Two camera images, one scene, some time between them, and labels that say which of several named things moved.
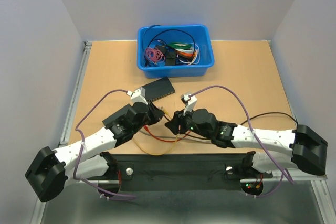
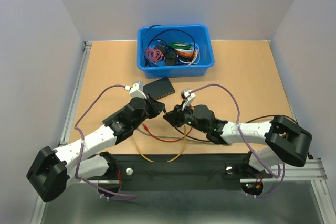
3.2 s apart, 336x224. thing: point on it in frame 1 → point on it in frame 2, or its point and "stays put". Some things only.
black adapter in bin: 169,53 stays put
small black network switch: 158,89 stays put
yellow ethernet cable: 163,109 → 144,157
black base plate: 181,167 stays put
